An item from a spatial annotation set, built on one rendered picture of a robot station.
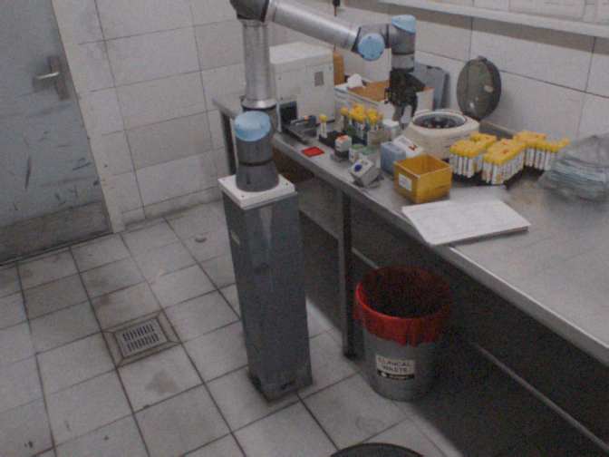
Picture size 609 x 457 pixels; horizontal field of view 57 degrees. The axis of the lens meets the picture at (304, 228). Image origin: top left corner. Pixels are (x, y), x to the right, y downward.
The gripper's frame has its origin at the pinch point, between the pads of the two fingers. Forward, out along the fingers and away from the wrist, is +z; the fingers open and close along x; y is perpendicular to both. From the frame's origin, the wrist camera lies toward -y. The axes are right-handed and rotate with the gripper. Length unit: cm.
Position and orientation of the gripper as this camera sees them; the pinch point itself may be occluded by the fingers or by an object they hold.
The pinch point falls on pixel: (404, 125)
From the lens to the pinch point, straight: 197.7
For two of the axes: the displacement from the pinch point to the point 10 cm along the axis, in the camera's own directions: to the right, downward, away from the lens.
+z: 0.6, 8.8, 4.7
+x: 7.6, 2.7, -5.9
